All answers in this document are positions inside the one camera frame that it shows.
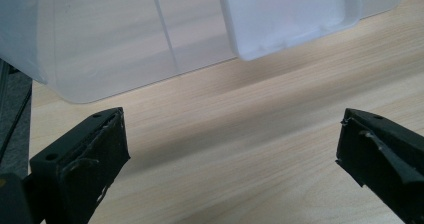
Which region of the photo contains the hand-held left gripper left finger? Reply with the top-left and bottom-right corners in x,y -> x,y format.
29,106 -> 131,224

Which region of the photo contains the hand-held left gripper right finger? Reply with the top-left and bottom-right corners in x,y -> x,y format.
335,107 -> 424,224

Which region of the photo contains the translucent plastic storage box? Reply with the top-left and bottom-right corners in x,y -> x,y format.
0,0 -> 416,104

